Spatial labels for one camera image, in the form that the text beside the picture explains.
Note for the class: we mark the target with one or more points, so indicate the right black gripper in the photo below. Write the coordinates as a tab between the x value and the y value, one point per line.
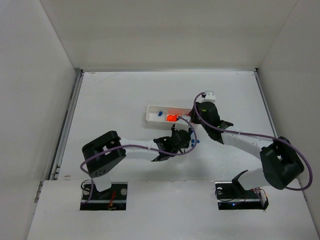
196	116

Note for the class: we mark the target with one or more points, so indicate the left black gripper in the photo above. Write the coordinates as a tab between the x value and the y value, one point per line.
186	136

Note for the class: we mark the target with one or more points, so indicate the orange spiral lego piece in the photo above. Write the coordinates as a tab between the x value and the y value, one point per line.
172	118

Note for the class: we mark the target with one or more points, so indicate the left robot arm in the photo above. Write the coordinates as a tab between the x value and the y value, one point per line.
105	152

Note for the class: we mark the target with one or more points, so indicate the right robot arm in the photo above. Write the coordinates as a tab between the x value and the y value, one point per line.
281	163

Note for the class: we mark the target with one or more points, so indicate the white three-compartment tray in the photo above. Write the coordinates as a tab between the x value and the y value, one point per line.
160	121

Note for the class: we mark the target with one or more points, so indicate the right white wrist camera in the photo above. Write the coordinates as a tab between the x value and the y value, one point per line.
208	96

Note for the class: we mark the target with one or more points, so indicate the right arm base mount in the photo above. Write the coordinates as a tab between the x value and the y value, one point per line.
231	195

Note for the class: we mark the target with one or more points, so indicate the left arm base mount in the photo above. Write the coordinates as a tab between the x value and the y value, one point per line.
113	199

